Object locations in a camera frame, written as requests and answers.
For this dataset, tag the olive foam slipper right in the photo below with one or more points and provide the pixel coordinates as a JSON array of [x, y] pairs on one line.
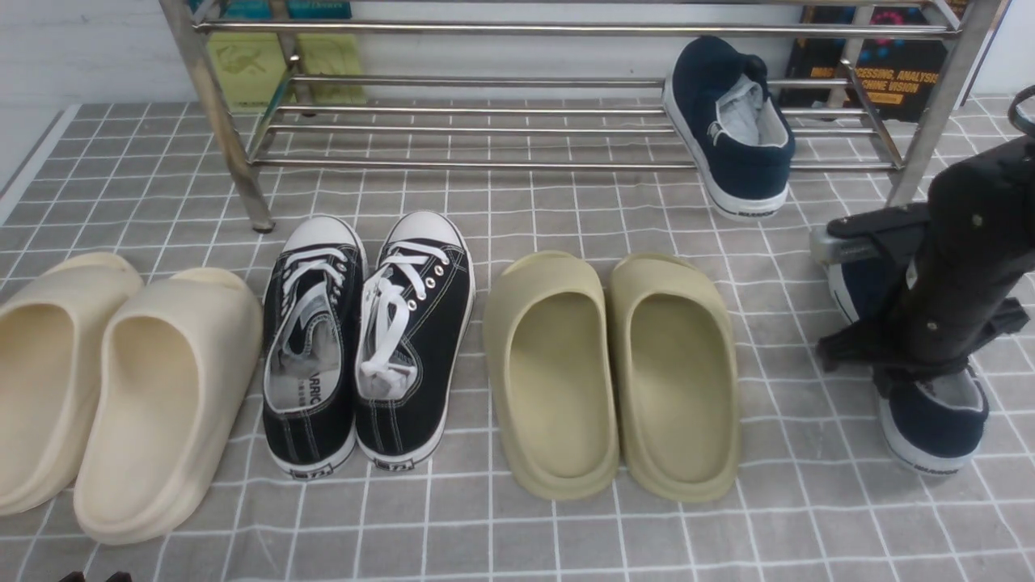
[[673, 351]]

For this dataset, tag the cream foam slipper far left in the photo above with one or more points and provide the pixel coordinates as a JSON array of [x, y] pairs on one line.
[[51, 333]]

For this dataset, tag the black canvas sneaker left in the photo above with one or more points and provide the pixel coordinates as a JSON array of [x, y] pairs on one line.
[[311, 337]]

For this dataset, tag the olive foam slipper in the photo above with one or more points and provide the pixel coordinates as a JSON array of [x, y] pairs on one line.
[[544, 335], [673, 351]]

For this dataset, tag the black canvas sneaker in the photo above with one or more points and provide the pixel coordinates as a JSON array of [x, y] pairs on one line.
[[415, 310], [311, 337]]

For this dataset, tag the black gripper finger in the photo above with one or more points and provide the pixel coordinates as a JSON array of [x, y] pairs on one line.
[[894, 233], [864, 343]]

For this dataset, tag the black canvas sneaker right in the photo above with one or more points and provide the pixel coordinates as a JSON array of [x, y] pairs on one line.
[[415, 310]]

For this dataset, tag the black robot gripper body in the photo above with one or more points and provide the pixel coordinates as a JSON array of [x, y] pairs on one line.
[[978, 244]]

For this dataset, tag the silver metal shoe rack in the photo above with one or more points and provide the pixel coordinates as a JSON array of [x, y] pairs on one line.
[[291, 109]]

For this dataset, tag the navy slip-on shoe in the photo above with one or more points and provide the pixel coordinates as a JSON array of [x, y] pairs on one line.
[[933, 426], [720, 105]]

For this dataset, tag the grey checked tablecloth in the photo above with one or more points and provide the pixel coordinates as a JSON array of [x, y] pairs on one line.
[[818, 496]]

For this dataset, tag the olive foam slipper left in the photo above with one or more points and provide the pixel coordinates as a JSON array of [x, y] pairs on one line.
[[544, 335]]

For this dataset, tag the cream foam slipper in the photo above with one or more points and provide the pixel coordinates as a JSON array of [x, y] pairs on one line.
[[51, 333], [176, 361]]

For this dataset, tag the green and teal book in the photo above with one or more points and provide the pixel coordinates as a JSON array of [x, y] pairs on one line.
[[250, 64]]

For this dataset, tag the black image processing book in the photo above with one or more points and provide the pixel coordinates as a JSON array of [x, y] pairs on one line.
[[898, 75]]

